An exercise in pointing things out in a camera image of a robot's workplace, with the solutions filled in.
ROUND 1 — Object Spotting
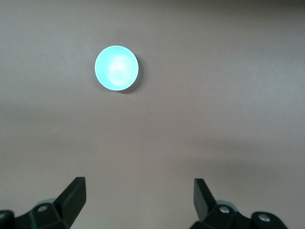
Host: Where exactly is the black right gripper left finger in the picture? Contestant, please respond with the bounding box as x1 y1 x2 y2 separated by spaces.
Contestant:
0 177 86 229

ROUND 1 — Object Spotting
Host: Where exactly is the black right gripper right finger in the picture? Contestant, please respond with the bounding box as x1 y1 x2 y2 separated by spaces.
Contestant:
190 178 290 229

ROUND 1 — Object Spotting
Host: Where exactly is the brown table cover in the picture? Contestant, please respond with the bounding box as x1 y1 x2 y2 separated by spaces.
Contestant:
0 0 305 229

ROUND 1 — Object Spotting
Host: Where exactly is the light blue bowl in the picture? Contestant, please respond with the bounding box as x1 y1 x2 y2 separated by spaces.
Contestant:
94 45 140 92

